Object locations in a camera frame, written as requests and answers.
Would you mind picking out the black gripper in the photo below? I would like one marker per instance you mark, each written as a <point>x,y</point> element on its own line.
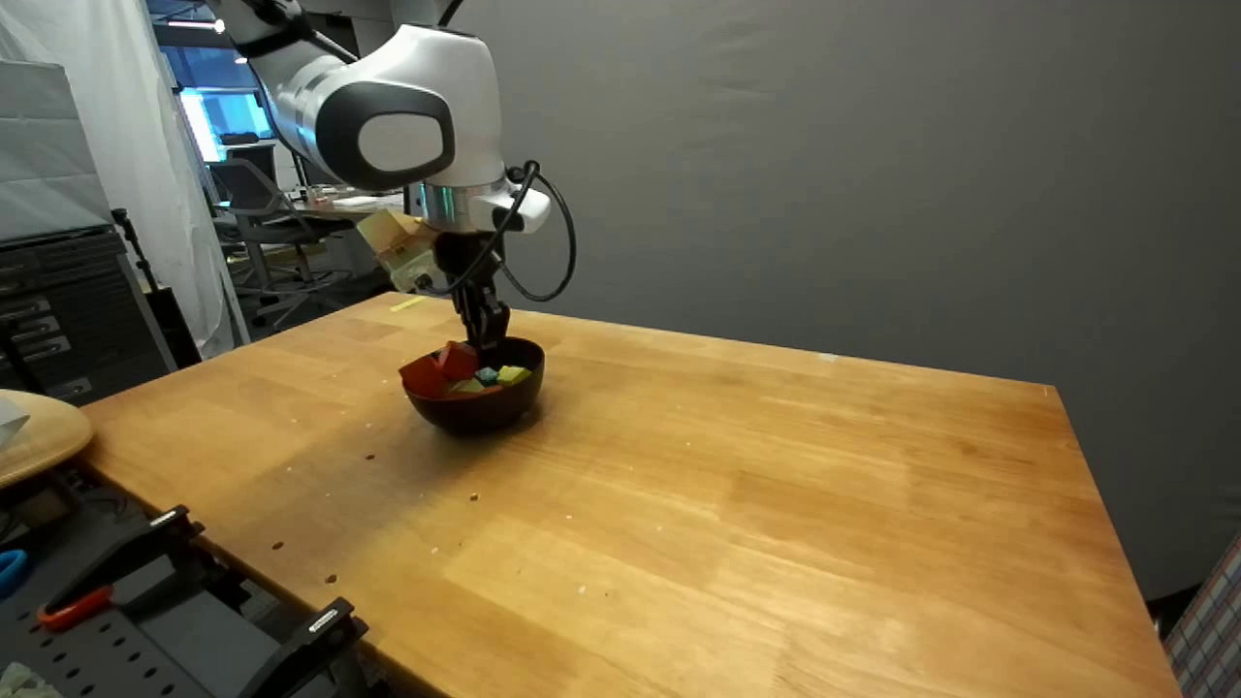
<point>471,266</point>

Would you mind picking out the black round bowl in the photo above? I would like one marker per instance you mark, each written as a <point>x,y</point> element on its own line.
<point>479,411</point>

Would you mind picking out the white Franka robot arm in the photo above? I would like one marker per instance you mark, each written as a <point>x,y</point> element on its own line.
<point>429,78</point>

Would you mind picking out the lit computer monitor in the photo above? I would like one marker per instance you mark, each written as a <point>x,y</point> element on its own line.
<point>225,123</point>

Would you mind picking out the dark equipment cabinet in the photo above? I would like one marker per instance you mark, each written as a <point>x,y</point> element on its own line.
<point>62,310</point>

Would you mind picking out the round wooden stool top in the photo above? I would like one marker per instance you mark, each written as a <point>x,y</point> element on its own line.
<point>44,438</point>

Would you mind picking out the white translucent curtain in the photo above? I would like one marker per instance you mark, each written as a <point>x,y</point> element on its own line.
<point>79,118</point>

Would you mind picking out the black perforated workbench board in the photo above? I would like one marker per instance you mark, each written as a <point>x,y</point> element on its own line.
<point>155,646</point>

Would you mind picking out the blue plastic object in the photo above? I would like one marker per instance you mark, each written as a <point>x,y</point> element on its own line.
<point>11,570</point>

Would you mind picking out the white crumpled object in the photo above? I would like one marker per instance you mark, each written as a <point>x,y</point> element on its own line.
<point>24,679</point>

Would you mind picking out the striped fabric chair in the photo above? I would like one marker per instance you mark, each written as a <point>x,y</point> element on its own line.
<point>1208,635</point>

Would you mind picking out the beige wrist camera box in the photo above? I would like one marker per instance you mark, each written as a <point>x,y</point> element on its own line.
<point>402,255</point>

